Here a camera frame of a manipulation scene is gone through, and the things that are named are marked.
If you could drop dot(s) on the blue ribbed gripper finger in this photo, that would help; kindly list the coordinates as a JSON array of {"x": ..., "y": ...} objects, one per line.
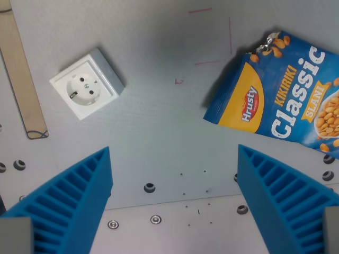
[
  {"x": 71, "y": 201},
  {"x": 286, "y": 201}
]

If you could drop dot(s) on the silver screw head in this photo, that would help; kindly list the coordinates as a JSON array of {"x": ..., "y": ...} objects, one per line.
[
  {"x": 113, "y": 224},
  {"x": 155, "y": 219}
]

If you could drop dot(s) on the blue peanut snack bag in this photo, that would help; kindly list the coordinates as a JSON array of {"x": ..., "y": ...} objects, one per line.
[{"x": 283, "y": 95}]

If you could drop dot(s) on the tan wooden strip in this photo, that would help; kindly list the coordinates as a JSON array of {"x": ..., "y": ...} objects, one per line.
[{"x": 19, "y": 71}]

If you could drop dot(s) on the white wall power socket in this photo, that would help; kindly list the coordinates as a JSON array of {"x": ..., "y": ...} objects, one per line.
[{"x": 86, "y": 86}]

